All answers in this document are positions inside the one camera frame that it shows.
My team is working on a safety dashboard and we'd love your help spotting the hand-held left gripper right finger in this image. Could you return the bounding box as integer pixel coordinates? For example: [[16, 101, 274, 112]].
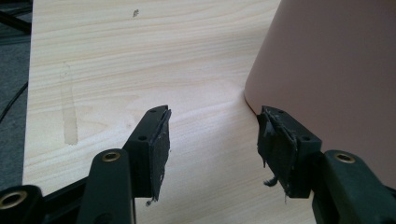
[[256, 105, 323, 200]]

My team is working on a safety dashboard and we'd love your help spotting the thin black floor cable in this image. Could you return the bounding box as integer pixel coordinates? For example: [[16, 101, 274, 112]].
[[0, 81, 30, 123]]

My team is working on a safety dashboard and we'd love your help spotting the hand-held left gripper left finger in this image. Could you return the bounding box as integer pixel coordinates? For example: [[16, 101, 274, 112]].
[[123, 105, 173, 203]]

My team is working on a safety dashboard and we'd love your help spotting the black metal stand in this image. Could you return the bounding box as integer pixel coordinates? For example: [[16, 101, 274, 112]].
[[0, 9, 33, 34]]

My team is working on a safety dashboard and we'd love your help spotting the pink storage box with lid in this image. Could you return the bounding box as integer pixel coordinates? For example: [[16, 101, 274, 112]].
[[244, 0, 396, 190]]

